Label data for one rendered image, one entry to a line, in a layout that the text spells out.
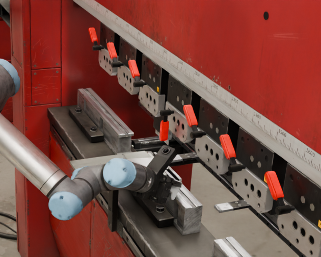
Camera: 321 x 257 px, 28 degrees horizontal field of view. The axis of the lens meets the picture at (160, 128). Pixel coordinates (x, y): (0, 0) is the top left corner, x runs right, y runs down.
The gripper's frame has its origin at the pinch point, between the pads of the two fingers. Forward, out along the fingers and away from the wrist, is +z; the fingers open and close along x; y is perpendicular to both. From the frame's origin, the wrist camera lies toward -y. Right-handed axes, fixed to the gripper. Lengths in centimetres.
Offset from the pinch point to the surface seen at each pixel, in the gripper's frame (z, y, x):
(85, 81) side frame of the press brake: 46, -25, -86
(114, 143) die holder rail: 25, -4, -45
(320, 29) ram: -59, -39, 49
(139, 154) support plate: 6.5, -3.6, -21.1
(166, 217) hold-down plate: -0.1, 11.4, 0.4
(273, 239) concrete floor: 171, 17, -24
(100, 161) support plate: -4.6, 2.9, -27.0
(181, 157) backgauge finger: 12.7, -7.6, -9.3
